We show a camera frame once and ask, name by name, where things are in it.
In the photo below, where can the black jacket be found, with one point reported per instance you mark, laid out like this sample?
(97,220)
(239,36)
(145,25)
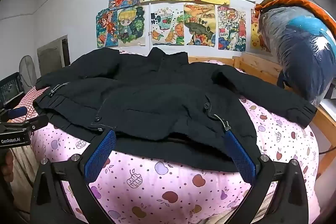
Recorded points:
(157,98)

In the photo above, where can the yellow chick drawing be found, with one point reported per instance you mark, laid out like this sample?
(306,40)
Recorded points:
(256,32)

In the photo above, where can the clear plastic bag of bedding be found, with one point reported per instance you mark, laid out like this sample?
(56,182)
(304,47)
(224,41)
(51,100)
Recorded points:
(302,56)

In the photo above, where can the red checked cloth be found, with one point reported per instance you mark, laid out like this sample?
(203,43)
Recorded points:
(29,100)

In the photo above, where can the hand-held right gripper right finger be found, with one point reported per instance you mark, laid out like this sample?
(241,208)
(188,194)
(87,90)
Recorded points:
(240,158)

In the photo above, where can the city tower drawing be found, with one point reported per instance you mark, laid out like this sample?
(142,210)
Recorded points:
(232,29)

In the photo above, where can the black plastic crate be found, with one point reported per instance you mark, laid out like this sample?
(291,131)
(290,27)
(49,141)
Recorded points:
(10,87)

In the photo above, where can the grey wall panel door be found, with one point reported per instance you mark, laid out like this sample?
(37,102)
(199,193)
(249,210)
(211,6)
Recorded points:
(53,53)

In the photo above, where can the blond figure drawing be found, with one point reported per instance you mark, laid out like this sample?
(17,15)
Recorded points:
(130,27)

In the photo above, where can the orange-haired figure blue drawing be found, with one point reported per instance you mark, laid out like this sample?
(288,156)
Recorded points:
(106,28)

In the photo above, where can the standing fan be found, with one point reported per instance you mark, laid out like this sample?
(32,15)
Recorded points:
(27,73)

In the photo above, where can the colourful drawings on wall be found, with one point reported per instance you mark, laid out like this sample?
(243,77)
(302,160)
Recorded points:
(150,16)

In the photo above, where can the drink and oranges drawing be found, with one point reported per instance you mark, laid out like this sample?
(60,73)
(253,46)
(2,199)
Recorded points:
(166,26)

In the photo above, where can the beige cloth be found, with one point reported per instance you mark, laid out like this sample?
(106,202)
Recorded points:
(22,174)

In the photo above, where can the orange landscape drawing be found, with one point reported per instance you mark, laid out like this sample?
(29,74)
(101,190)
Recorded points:
(200,26)

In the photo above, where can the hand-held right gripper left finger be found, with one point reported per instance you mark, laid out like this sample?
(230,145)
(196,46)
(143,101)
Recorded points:
(101,155)

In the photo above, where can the pink fruit-print blanket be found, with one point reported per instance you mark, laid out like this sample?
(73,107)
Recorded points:
(162,187)

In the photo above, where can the orange cloth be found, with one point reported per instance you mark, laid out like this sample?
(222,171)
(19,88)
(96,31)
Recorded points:
(296,1)

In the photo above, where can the wooden bed frame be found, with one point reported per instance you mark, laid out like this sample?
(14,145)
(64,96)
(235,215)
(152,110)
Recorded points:
(258,66)

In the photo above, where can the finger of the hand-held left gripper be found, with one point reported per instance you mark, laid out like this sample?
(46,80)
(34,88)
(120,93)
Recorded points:
(34,124)
(17,111)

